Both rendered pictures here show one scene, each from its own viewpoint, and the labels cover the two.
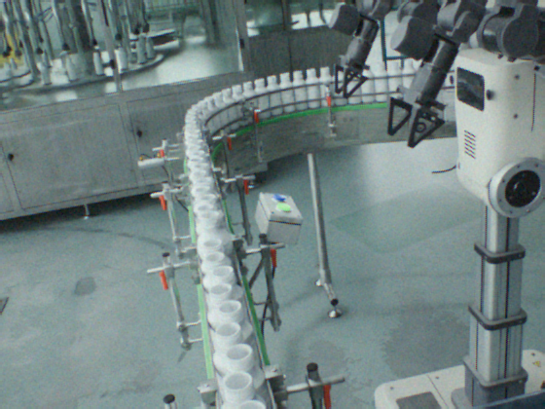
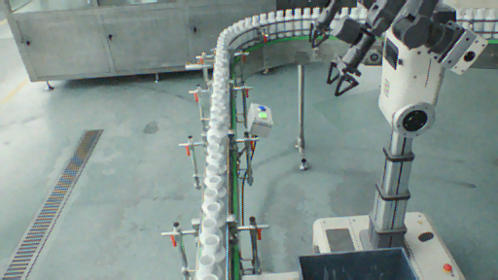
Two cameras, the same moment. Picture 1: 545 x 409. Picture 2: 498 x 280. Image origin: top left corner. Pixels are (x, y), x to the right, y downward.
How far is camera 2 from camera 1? 0.28 m
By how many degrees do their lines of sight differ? 11
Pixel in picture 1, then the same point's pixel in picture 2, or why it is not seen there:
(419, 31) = (351, 27)
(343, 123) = (323, 47)
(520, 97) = (419, 65)
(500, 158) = (402, 100)
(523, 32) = (417, 33)
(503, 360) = (391, 219)
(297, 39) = not seen: outside the picture
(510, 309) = (400, 190)
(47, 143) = (133, 30)
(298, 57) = not seen: outside the picture
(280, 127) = (281, 46)
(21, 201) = (116, 66)
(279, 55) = not seen: outside the picture
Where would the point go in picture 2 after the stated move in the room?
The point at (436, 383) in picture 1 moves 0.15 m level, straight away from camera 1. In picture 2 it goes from (352, 224) to (357, 206)
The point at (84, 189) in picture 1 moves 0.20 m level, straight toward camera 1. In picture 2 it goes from (156, 62) to (157, 69)
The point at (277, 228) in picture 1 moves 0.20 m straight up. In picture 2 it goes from (257, 127) to (254, 79)
